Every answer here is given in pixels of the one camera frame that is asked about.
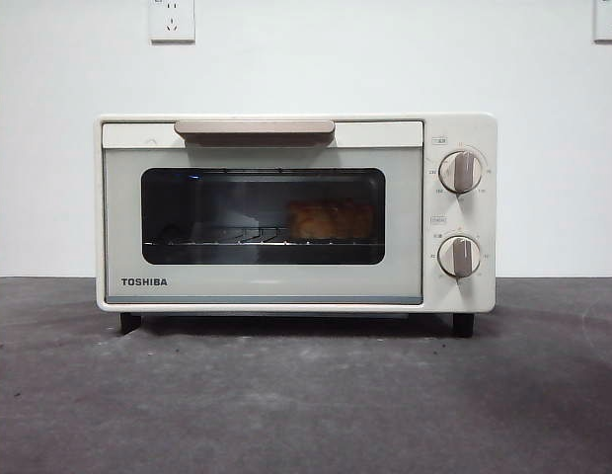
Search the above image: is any golden bread loaf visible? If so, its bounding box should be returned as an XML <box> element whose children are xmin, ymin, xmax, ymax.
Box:
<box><xmin>285</xmin><ymin>197</ymin><xmax>378</xmax><ymax>241</ymax></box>

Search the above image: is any oven door with beige handle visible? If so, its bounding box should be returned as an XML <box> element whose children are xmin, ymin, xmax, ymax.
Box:
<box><xmin>101</xmin><ymin>118</ymin><xmax>426</xmax><ymax>306</ymax></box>

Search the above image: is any metal wire oven rack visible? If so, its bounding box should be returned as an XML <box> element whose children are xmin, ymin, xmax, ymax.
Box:
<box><xmin>143</xmin><ymin>224</ymin><xmax>385</xmax><ymax>247</ymax></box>

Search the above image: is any beige oven temperature knob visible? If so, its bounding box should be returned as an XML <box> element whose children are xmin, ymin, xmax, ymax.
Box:
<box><xmin>438</xmin><ymin>149</ymin><xmax>487</xmax><ymax>195</ymax></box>

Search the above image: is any beige oven timer knob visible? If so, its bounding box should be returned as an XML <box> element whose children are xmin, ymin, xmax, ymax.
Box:
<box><xmin>437</xmin><ymin>233</ymin><xmax>484</xmax><ymax>278</ymax></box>

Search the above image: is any white wall socket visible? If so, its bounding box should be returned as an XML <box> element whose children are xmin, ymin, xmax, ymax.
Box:
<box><xmin>592</xmin><ymin>0</ymin><xmax>612</xmax><ymax>43</ymax></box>
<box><xmin>148</xmin><ymin>0</ymin><xmax>196</xmax><ymax>43</ymax></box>

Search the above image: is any white Toshiba toaster oven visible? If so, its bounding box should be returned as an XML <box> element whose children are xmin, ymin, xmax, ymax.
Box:
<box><xmin>93</xmin><ymin>112</ymin><xmax>499</xmax><ymax>339</ymax></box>

